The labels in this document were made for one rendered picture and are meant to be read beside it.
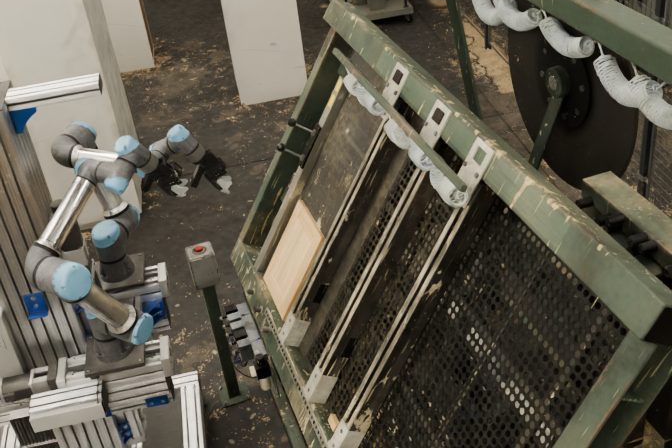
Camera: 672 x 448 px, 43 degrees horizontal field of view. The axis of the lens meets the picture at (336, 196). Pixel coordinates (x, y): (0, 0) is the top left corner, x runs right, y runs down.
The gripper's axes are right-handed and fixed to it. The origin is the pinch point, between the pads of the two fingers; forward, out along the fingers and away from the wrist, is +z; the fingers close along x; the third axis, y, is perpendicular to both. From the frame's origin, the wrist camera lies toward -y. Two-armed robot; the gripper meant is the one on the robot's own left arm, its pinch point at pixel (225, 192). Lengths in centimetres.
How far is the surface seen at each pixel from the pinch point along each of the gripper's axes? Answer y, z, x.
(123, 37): -124, 52, 470
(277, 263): -3.5, 39.5, -5.9
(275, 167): 14.9, 19.8, 30.0
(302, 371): -6, 48, -64
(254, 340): -29, 54, -23
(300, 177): 26.1, 18.3, 7.2
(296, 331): -2, 43, -49
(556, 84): 129, 12, -51
